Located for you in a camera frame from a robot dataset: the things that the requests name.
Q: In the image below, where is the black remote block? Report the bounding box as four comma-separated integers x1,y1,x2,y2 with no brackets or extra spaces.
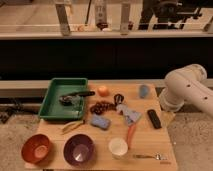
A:
147,109,161,129

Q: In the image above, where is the orange red bowl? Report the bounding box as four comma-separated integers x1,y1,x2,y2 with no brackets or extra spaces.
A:
21,134,52,164

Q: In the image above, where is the blue cup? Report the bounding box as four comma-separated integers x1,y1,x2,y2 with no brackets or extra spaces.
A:
139,85,149,98

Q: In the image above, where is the orange fruit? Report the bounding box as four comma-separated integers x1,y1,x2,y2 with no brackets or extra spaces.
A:
98,86,109,97

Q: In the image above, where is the silver spoon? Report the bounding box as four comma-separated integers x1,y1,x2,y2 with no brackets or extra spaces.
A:
133,154,167,160

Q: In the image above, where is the orange carrot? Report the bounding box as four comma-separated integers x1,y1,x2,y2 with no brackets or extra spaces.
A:
126,124,136,149

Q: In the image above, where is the black handled can opener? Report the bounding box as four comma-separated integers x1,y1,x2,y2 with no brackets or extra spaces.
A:
59,91,95,106

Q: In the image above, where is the yellow banana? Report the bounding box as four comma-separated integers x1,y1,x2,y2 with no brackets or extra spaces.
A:
61,120,85,134

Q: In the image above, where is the purple bowl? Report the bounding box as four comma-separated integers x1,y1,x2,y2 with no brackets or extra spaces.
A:
63,134,95,166

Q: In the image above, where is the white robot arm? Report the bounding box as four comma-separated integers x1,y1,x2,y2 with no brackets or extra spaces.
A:
159,64,213,118

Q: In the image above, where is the dark red grape bunch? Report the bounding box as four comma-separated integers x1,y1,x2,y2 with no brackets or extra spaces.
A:
90,101,116,115

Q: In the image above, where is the light blue towel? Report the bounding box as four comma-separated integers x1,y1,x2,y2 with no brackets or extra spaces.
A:
116,104,141,126

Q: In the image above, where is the blue sponge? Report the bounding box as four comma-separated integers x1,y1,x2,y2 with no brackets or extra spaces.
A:
90,114,111,130

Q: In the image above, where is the white cup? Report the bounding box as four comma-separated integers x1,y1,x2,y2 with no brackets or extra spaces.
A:
108,138,128,159

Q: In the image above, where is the green plastic tray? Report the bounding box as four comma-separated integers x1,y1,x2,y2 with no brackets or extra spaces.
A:
39,78,88,121

